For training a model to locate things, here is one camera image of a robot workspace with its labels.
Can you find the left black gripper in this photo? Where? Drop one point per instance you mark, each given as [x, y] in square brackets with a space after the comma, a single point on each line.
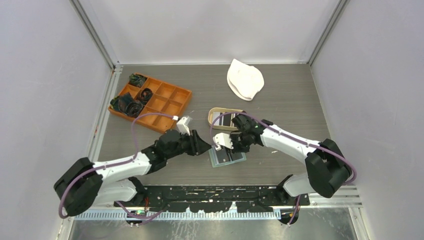
[197, 145]

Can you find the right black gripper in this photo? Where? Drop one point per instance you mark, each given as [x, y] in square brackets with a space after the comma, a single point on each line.
[236, 149]

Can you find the grey card pocket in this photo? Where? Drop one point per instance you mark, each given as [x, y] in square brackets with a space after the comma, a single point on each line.
[237, 157]

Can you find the green card holder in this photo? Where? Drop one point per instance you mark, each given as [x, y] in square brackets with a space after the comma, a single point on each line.
[211, 156]

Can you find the black card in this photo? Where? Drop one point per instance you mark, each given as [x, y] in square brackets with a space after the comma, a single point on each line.
[221, 157]

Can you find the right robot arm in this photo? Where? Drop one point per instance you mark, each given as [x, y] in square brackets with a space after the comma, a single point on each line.
[326, 167]

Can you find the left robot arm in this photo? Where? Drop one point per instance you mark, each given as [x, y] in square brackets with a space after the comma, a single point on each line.
[80, 186]

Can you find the beige oval card tray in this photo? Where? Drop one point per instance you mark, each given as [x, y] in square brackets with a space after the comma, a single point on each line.
[220, 118]

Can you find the orange compartment tray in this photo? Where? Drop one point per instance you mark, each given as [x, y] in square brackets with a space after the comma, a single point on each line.
[167, 99]

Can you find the white folded cloth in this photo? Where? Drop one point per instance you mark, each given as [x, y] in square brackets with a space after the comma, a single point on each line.
[244, 80]

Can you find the dark rolled sock middle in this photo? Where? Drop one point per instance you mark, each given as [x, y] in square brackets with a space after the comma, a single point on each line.
[145, 95]

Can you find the dark rolled sock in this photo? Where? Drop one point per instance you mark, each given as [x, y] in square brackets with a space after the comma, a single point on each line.
[145, 95]
[137, 80]

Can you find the dark rolled socks large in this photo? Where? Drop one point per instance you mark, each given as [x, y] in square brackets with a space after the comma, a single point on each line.
[127, 105]

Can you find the dark rolled sock top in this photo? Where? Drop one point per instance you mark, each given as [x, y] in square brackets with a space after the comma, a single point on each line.
[137, 80]

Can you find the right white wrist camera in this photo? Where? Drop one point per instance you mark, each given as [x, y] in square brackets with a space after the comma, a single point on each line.
[222, 140]

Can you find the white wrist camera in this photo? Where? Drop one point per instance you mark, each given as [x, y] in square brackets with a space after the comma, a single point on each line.
[183, 125]
[222, 140]

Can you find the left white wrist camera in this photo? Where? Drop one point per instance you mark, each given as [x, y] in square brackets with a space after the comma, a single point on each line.
[183, 125]

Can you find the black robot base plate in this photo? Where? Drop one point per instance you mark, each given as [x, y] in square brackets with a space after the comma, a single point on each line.
[214, 198]

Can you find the perforated metal rail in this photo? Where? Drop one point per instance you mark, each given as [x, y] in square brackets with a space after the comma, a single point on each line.
[232, 214]

